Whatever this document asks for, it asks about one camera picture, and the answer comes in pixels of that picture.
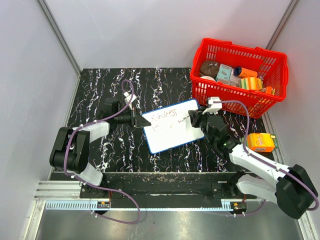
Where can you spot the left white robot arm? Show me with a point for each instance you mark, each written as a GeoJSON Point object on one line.
{"type": "Point", "coordinates": [71, 148]}

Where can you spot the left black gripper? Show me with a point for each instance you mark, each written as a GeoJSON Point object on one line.
{"type": "Point", "coordinates": [136, 120]}

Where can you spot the teal small box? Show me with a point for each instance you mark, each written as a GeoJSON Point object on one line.
{"type": "Point", "coordinates": [224, 73]}

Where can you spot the orange tube blue cap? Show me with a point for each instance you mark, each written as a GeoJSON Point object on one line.
{"type": "Point", "coordinates": [242, 72]}

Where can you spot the orange snack box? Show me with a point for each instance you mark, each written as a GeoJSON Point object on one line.
{"type": "Point", "coordinates": [267, 90]}

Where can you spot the pale pink box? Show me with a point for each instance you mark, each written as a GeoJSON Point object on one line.
{"type": "Point", "coordinates": [234, 80]}

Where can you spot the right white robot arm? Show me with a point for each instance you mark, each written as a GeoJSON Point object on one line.
{"type": "Point", "coordinates": [290, 188]}

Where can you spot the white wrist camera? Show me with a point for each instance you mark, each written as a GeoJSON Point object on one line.
{"type": "Point", "coordinates": [213, 105]}
{"type": "Point", "coordinates": [129, 98]}

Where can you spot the yellow green sponge pack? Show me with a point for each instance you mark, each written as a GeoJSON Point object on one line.
{"type": "Point", "coordinates": [251, 83]}

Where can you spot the white round lid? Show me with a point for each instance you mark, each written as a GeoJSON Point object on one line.
{"type": "Point", "coordinates": [208, 78]}

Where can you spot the brown round bun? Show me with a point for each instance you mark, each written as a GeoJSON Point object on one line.
{"type": "Point", "coordinates": [209, 68]}

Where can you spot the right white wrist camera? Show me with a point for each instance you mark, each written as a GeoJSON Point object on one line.
{"type": "Point", "coordinates": [213, 105]}

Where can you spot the red plastic shopping basket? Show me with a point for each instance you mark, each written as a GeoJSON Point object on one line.
{"type": "Point", "coordinates": [271, 67]}

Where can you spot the orange juice carton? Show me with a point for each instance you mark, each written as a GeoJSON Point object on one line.
{"type": "Point", "coordinates": [262, 142]}

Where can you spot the blue framed whiteboard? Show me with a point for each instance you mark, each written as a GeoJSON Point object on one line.
{"type": "Point", "coordinates": [165, 132]}

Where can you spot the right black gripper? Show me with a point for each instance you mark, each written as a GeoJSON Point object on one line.
{"type": "Point", "coordinates": [195, 118]}

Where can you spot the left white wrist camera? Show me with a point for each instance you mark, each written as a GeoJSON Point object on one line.
{"type": "Point", "coordinates": [129, 98]}

